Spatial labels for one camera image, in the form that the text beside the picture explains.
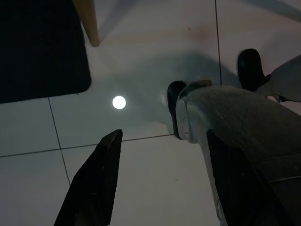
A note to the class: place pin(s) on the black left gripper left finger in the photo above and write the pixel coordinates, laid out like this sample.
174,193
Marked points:
94,183

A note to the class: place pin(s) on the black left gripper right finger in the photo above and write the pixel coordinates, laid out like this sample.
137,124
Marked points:
244,200

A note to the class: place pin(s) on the grey robot left leg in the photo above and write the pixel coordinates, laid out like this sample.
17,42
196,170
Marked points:
235,113

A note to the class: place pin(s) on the grey robot leg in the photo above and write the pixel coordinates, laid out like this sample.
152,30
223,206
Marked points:
235,113
287,80

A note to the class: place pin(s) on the black robot left foot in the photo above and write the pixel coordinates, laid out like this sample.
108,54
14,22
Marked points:
172,99

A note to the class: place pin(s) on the black robot foot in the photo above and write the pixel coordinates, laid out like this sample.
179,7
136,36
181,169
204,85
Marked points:
172,99
249,68

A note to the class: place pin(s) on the grey robot right leg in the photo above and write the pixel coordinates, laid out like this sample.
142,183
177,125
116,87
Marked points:
287,80

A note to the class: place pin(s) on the black robot right foot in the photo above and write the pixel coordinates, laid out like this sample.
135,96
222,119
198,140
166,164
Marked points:
249,68

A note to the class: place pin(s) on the black floor mat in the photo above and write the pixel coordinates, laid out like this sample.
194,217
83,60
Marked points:
35,47

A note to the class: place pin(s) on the light wooden table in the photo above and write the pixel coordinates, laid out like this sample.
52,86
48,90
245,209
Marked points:
92,28

